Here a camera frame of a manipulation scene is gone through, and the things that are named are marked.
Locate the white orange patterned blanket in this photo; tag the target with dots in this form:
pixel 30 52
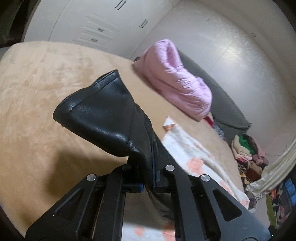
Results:
pixel 198 162

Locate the tan plush bedspread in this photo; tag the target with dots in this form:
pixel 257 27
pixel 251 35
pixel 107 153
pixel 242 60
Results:
pixel 89 148

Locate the cream satin curtain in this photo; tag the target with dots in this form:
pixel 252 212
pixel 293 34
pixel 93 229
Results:
pixel 273 174

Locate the pile of folded clothes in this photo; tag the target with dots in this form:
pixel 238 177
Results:
pixel 250 158

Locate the white wardrobe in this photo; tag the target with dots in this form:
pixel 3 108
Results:
pixel 116 27

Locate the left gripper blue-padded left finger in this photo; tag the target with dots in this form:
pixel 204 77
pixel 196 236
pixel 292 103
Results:
pixel 92 210

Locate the black leather jacket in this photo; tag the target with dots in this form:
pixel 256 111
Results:
pixel 106 115

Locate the clothes on window sill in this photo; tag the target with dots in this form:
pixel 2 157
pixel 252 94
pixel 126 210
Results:
pixel 280 202

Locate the pink quilted duvet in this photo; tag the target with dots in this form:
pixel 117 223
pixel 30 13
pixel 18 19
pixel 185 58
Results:
pixel 163 69

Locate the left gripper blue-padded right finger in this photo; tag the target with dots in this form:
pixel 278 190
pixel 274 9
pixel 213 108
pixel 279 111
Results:
pixel 202 209

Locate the bag of clothes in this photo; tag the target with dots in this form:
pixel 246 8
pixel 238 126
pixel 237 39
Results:
pixel 252 204

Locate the grey headboard cushion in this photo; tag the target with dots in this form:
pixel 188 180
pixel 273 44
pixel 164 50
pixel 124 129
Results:
pixel 226 114

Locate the small folded clothes by pillow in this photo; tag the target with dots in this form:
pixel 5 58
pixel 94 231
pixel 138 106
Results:
pixel 210 120

